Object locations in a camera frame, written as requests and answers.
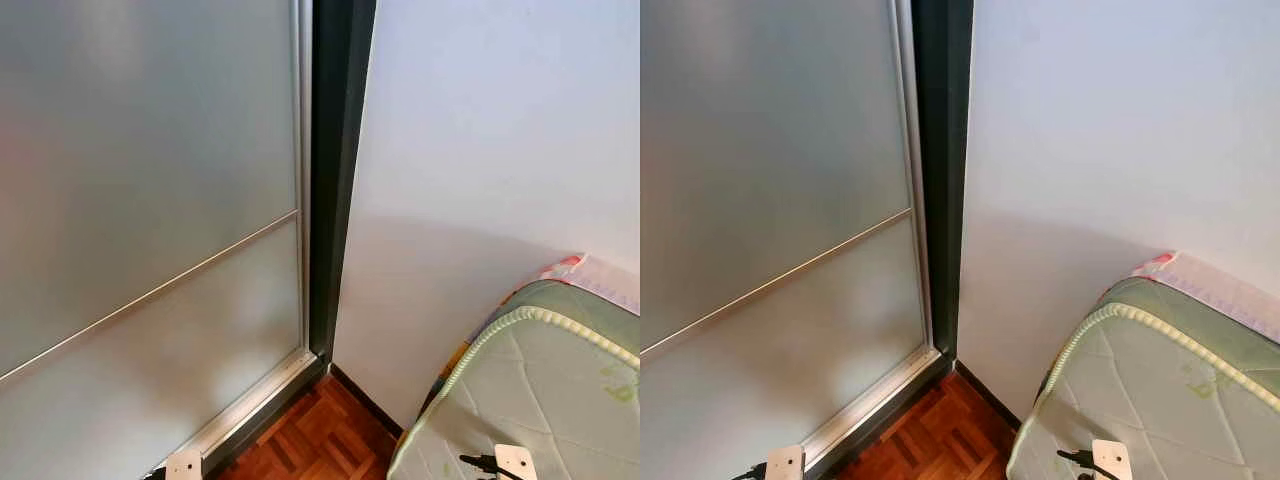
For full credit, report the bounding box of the frosted glass sliding door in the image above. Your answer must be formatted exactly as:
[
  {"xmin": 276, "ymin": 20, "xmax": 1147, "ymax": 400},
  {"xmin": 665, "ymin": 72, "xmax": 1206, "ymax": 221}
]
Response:
[
  {"xmin": 640, "ymin": 0, "xmax": 946, "ymax": 480},
  {"xmin": 0, "ymin": 0, "xmax": 326, "ymax": 480}
]

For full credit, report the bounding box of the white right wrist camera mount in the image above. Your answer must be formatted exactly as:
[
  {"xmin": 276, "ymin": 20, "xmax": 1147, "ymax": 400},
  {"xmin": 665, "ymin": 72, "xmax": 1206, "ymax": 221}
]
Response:
[
  {"xmin": 494, "ymin": 444, "xmax": 539, "ymax": 480},
  {"xmin": 1090, "ymin": 439, "xmax": 1134, "ymax": 480}
]

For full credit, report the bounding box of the dark door frame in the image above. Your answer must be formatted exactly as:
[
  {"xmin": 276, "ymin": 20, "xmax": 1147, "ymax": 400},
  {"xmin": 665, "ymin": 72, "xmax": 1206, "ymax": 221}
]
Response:
[
  {"xmin": 200, "ymin": 0, "xmax": 379, "ymax": 480},
  {"xmin": 805, "ymin": 0, "xmax": 976, "ymax": 480}
]

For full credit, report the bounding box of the dark skirting board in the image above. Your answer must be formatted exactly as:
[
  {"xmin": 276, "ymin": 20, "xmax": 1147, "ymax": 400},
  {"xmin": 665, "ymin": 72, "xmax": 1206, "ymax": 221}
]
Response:
[
  {"xmin": 328, "ymin": 364, "xmax": 404, "ymax": 441},
  {"xmin": 955, "ymin": 362, "xmax": 1021, "ymax": 431}
]

